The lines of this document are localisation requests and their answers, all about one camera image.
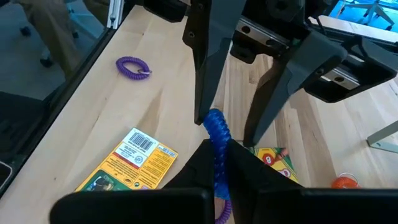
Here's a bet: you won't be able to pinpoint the orange-red spiral wrist keychain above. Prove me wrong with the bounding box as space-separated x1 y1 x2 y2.
331 172 361 190

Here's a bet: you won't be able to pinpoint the pale green metal shelf riser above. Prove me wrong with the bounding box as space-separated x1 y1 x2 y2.
366 120 398 154

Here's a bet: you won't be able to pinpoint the office chair base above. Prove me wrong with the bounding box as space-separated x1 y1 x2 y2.
18 2 105 68

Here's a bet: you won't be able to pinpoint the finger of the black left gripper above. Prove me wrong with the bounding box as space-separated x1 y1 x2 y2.
242 30 348 147
182 0 248 126

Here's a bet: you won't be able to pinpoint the yellow green crayon box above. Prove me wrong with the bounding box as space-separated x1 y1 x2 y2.
248 147 299 184

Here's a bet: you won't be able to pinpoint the crayon box showing barcode side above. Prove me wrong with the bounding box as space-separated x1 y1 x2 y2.
74 127 178 192

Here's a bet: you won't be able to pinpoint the person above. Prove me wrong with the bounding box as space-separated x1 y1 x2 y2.
17 0 109 78

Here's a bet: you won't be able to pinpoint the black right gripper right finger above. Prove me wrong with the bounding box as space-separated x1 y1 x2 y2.
226 139 398 224

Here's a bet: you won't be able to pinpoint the blue spiral wrist keychain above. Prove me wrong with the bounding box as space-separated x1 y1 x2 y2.
202 108 233 202

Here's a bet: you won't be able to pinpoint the silver metal bracket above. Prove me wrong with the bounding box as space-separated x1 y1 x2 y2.
106 0 125 30

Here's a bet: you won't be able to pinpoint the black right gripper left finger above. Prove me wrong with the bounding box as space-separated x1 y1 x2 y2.
49 139 215 224

